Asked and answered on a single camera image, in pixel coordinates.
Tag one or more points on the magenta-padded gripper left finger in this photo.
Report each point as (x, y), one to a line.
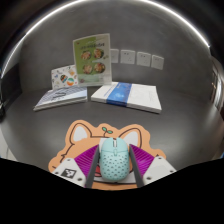
(81, 166)

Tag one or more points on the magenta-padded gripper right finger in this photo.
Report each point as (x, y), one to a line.
(148, 165)

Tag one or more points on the mint green computer mouse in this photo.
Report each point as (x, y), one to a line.
(114, 161)

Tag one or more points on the orange dog-shaped mouse pad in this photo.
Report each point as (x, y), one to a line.
(87, 132)

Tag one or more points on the grey patterned thin book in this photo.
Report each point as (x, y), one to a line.
(60, 97)

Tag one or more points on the white book with blue band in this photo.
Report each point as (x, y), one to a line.
(128, 95)

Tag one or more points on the small white sticker card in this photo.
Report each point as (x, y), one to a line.
(64, 77)

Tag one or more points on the green menu stand sign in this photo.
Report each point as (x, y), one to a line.
(92, 60)

